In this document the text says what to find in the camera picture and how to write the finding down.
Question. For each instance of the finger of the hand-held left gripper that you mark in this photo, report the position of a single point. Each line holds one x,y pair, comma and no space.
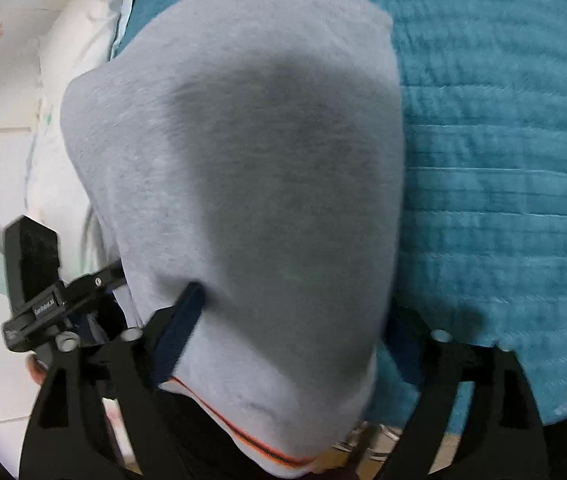
94,280

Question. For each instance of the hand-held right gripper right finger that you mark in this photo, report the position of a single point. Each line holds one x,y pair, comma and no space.
443,362

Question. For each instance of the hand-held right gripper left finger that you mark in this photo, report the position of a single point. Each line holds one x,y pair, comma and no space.
181,332

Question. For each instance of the navy and grey sweatshirt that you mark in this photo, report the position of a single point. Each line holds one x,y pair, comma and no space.
243,185

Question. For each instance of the person's left hand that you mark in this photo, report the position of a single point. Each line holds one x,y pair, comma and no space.
36,370

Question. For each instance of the white pillow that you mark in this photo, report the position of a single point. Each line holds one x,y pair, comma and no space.
68,125

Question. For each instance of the teal quilted blanket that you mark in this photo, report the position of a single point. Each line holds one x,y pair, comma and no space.
493,185

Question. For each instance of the white bed sheet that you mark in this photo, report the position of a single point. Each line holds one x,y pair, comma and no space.
3,75

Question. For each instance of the metal frame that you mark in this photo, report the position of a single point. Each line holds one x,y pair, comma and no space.
368,442

